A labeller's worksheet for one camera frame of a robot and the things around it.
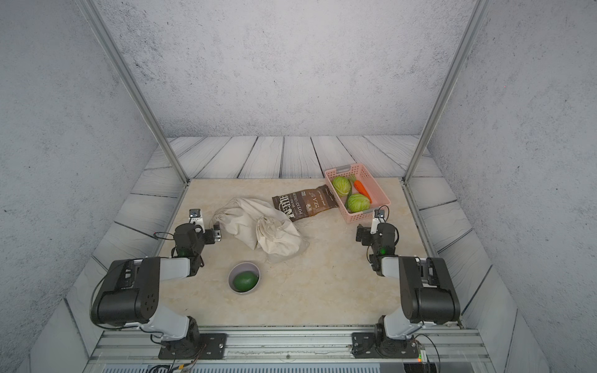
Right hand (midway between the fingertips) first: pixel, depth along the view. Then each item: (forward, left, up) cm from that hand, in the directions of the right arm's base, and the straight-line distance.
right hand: (373, 223), depth 94 cm
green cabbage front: (+11, +5, 0) cm, 12 cm away
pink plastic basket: (+18, -7, -6) cm, 20 cm away
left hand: (-1, +66, +2) cm, 66 cm away
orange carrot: (+25, +1, -6) cm, 25 cm away
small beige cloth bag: (+2, +53, +4) cm, 53 cm away
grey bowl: (-18, +51, -1) cm, 54 cm away
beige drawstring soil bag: (-9, +37, +3) cm, 38 cm away
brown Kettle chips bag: (+13, +29, -3) cm, 32 cm away
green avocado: (-23, +47, -1) cm, 53 cm away
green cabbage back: (+21, +11, 0) cm, 24 cm away
